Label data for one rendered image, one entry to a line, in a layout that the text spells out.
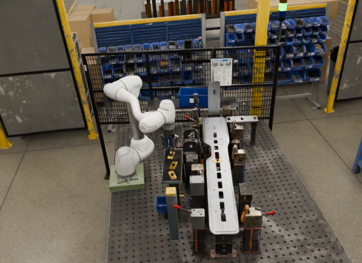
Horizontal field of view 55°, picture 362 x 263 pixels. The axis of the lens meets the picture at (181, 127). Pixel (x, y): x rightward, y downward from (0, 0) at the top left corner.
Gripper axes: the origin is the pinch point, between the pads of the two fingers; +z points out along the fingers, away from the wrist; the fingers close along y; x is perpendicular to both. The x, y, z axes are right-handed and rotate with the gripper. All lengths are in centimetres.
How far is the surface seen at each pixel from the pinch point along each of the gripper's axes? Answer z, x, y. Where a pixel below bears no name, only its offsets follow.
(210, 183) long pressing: 20.1, -8.0, 30.5
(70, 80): 30, 167, -176
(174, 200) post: 10.0, -38.9, 11.5
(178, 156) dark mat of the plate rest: 4.2, 0.1, 5.1
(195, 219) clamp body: 17, -46, 26
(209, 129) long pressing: 20, 62, 19
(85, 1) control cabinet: 36, 609, -367
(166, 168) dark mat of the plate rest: 4.2, -14.9, 0.0
